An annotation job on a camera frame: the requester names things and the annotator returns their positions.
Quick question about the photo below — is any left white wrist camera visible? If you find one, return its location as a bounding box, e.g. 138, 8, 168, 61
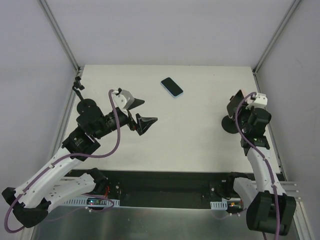
111, 89, 135, 111

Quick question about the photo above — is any pink case phone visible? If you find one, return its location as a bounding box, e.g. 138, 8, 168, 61
226, 89, 244, 119

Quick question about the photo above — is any right white cable duct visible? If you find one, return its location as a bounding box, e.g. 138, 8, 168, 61
210, 200, 228, 211

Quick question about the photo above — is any black phone stand two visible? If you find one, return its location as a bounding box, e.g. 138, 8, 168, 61
221, 115, 239, 134

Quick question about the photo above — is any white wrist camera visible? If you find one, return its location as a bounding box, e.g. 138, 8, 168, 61
111, 89, 135, 111
245, 92, 268, 110

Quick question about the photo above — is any black phone stand one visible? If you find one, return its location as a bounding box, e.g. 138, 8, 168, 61
72, 76, 99, 117

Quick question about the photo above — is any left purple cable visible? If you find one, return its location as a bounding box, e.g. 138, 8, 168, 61
4, 89, 123, 233

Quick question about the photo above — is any blue case phone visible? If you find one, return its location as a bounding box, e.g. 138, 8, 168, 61
160, 77, 184, 98

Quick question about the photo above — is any left white cable duct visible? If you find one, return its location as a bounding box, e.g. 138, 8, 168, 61
62, 196, 120, 208

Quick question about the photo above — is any white cable duct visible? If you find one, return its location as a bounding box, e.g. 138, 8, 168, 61
62, 196, 120, 208
210, 200, 228, 211

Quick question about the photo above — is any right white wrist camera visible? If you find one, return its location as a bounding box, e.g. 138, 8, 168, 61
245, 92, 268, 110

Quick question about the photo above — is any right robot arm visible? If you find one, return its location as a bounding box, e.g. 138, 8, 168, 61
225, 103, 297, 239

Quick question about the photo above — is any aluminium frame post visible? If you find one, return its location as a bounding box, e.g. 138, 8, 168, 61
252, 0, 303, 76
37, 0, 81, 73

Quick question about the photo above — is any left aluminium frame post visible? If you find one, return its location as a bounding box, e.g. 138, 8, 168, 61
37, 0, 81, 73

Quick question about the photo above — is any right aluminium frame post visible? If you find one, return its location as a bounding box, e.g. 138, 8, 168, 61
252, 0, 303, 76

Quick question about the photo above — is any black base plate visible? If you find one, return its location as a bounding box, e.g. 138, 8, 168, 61
95, 170, 240, 209

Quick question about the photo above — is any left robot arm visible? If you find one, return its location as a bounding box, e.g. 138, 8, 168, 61
1, 95, 158, 233

